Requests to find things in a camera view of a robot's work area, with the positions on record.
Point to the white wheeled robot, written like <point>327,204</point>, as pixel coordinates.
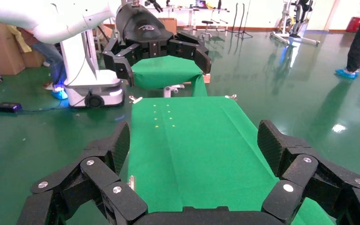
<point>86,84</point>

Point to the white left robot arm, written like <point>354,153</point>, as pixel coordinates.
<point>43,18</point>

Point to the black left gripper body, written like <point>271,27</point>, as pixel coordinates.
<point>142,28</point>

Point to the black tripod stand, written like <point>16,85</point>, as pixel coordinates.
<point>243,31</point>

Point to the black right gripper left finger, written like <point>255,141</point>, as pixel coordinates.
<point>83,189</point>

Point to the black stool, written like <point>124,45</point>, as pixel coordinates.
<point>207,22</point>

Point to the long white work table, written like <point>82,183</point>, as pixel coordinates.
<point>192,10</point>

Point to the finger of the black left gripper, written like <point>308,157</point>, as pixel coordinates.
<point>195,51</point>
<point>119,62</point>

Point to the green table cloth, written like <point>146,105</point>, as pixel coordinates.
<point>198,155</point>

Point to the silver binder clip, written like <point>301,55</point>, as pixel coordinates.
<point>131,183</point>
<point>135,99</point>
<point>231,97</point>

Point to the white metal frame stand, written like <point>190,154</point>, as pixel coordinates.
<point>295,37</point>

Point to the black power adapter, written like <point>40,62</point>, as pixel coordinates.
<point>8,107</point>

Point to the red box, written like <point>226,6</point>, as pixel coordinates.
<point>354,24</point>

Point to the person in blue jeans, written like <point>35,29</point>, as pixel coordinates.
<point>48,59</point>

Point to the green cloth covered table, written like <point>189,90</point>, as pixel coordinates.
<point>164,73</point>

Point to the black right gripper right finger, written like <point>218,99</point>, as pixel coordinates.
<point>310,186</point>

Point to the large brown cardboard box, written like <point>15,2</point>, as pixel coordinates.
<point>0,46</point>

